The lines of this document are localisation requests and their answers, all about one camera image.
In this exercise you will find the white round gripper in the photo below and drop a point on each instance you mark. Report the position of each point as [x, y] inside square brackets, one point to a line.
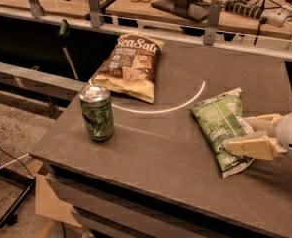
[263, 146]

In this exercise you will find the green jalapeno chip bag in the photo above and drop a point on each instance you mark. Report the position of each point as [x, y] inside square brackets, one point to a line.
[220, 118]

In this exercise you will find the brown sea salt chip bag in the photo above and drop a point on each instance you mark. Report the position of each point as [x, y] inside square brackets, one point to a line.
[131, 67]

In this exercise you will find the green soda can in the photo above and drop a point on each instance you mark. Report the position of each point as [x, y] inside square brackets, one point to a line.
[96, 108]

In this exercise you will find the white power adapter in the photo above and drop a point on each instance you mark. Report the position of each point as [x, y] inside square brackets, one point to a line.
[276, 18]

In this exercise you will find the black power strip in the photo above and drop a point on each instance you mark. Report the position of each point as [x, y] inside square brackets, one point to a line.
[243, 9]

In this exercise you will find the black monitor stand base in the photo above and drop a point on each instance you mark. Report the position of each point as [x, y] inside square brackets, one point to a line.
[195, 10]

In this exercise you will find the black chair base leg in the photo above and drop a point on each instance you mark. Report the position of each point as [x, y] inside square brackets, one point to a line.
[9, 218]

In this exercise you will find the grey metal bracket right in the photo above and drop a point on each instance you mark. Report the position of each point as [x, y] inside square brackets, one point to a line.
[212, 22]

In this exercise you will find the grey metal bracket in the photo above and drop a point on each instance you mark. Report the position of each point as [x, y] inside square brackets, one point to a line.
[36, 8]
[212, 22]
[96, 18]

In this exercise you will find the grey metal bracket middle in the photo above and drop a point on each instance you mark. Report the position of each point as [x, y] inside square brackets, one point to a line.
[96, 18]

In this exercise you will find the grey metal bracket left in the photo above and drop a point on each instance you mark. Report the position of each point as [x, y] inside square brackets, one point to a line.
[36, 8]

